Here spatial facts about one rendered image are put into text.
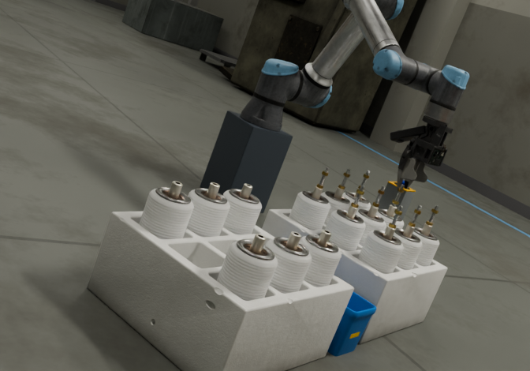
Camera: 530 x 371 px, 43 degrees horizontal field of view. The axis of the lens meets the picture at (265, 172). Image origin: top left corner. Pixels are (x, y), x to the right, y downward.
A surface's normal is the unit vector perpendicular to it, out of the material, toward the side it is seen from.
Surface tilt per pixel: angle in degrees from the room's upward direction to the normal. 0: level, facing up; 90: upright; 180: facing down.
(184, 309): 90
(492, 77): 90
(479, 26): 90
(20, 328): 0
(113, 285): 90
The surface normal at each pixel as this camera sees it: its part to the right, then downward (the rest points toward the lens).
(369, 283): -0.59, -0.04
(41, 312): 0.35, -0.91
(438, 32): -0.77, -0.15
